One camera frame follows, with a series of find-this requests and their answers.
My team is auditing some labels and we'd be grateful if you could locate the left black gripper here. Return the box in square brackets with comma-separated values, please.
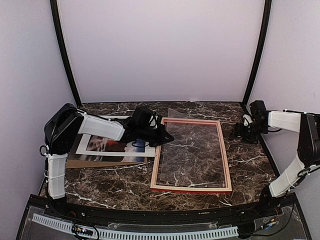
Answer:
[137, 123, 174, 147]

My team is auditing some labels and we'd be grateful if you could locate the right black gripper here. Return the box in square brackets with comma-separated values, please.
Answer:
[229, 121, 268, 144]

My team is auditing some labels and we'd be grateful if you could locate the white photo mat board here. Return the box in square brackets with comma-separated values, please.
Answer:
[75, 114, 156, 157]

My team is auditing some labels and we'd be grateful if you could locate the clear acrylic sheet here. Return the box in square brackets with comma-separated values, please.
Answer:
[157, 122, 226, 188]

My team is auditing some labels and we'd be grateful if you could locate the red wooden picture frame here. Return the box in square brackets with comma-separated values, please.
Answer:
[150, 117, 233, 194]

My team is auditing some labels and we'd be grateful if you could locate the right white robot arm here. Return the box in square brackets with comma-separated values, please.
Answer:
[230, 106, 320, 217]

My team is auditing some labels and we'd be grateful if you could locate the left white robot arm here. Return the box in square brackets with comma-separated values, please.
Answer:
[41, 103, 174, 218]

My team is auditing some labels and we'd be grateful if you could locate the landscape photo print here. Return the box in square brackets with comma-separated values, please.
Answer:
[68, 152, 146, 164]

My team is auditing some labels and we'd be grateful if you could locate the brown cardboard backing board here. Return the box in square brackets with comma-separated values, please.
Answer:
[66, 157, 147, 169]

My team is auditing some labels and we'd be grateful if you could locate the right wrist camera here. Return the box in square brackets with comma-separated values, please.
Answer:
[244, 100, 268, 126]

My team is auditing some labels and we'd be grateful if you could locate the white slotted cable duct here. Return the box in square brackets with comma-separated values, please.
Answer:
[32, 213, 239, 240]

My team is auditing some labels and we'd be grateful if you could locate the black front rail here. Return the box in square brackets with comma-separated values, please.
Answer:
[42, 194, 276, 227]

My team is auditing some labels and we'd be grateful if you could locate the right black corner post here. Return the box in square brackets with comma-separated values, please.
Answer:
[242, 0, 272, 107]

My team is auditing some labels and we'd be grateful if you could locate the black corner post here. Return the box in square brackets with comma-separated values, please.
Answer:
[242, 0, 272, 107]
[49, 0, 82, 107]

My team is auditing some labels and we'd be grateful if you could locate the left black corner post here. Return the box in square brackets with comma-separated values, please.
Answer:
[49, 0, 82, 107]

